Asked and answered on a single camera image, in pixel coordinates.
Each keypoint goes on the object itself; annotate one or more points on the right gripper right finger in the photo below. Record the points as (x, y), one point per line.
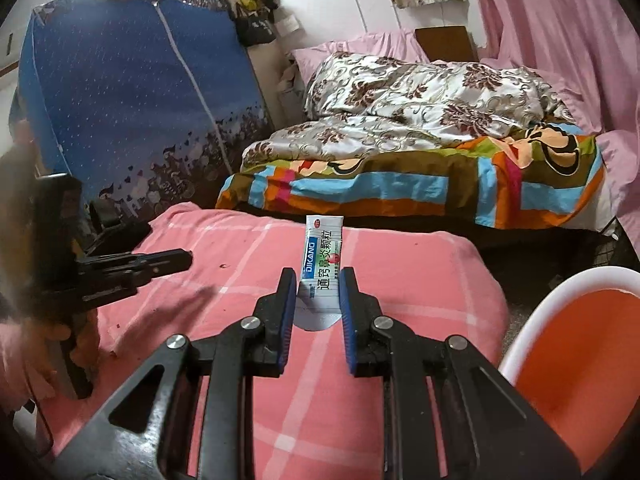
(447, 411)

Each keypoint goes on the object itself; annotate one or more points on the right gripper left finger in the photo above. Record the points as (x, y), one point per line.
(189, 400)

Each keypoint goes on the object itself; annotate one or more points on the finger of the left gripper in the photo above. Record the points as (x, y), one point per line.
(140, 264)

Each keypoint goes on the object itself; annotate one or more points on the orange plastic trash bin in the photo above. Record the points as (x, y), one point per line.
(576, 359)

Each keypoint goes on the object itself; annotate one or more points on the blue fabric wardrobe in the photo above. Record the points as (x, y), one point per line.
(149, 103)

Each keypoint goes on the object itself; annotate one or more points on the pink checked blanket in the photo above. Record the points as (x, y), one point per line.
(316, 421)

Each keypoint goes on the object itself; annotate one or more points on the colourful cartoon bedsheet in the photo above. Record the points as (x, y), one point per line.
(543, 179)

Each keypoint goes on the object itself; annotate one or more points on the black hanging bag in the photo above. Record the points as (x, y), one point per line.
(252, 29)

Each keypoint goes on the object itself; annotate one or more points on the floral white brown duvet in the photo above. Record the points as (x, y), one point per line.
(360, 105)

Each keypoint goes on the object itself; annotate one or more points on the pink pillow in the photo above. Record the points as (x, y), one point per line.
(399, 44)

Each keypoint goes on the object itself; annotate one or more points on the brown wooden headboard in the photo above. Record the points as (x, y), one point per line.
(447, 43)

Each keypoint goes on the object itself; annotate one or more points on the pink curtain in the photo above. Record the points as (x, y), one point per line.
(590, 50)

